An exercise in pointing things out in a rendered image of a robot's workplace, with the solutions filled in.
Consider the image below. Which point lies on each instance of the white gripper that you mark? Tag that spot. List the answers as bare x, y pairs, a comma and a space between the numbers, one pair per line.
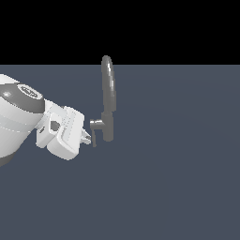
65, 131

